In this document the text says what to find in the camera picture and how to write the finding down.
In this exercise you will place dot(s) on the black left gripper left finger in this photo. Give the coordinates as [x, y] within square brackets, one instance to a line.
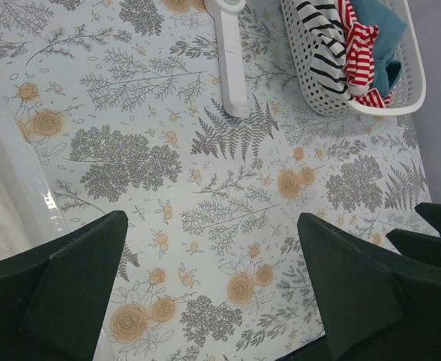
[53, 297]

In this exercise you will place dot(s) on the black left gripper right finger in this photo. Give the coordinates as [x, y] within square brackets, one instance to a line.
[375, 304]

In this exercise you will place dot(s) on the teal blue tank top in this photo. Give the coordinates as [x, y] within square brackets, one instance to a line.
[391, 29]

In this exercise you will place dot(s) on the white basket on left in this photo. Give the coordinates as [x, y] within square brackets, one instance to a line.
[29, 215]

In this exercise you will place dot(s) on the white perforated laundry basket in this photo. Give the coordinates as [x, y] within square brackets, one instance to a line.
[408, 94]

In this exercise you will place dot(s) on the red white striped shirt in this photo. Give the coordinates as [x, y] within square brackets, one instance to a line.
[359, 64]

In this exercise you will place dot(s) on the floral patterned table mat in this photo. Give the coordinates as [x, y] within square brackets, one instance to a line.
[121, 103]

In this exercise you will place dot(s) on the black white striped shirt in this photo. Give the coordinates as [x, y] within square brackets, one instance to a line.
[322, 22]

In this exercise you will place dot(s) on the white clothes rack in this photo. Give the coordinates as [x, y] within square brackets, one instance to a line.
[229, 50]

